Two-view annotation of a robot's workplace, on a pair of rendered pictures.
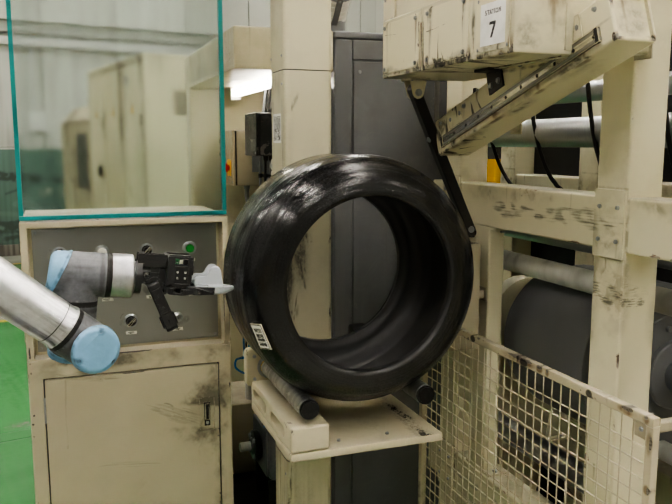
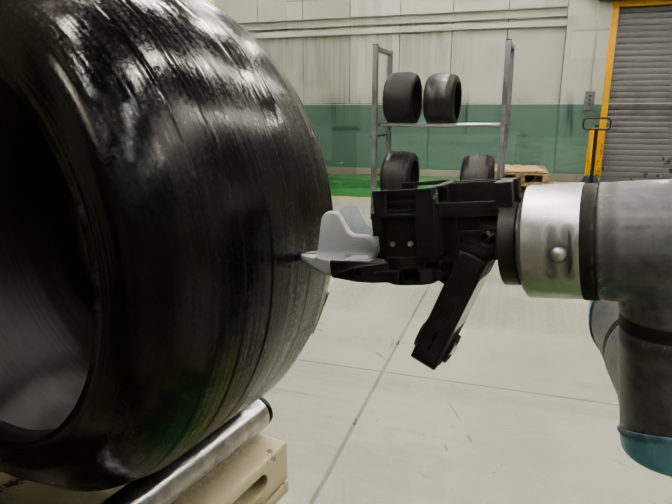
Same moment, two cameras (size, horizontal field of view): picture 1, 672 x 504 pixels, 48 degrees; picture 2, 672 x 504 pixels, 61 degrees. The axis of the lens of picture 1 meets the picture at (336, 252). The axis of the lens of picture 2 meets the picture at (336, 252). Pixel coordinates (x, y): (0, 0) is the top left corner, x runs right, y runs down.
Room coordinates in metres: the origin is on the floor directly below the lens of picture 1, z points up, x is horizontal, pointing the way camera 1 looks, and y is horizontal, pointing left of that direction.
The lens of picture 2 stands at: (1.94, 0.65, 1.30)
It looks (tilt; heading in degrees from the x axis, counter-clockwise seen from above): 14 degrees down; 229
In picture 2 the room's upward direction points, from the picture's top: straight up
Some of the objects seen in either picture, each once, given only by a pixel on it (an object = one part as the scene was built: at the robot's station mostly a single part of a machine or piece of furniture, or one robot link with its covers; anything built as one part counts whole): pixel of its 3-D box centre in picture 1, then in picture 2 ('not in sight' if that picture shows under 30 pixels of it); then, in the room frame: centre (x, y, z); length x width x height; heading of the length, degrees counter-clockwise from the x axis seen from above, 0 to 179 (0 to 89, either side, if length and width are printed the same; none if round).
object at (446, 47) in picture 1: (484, 37); not in sight; (1.75, -0.34, 1.71); 0.61 x 0.25 x 0.15; 20
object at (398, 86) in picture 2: not in sight; (439, 144); (-2.78, -3.07, 0.96); 1.33 x 0.64 x 1.92; 119
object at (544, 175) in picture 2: not in sight; (519, 182); (-5.95, -4.01, 0.22); 1.27 x 0.90 x 0.44; 31
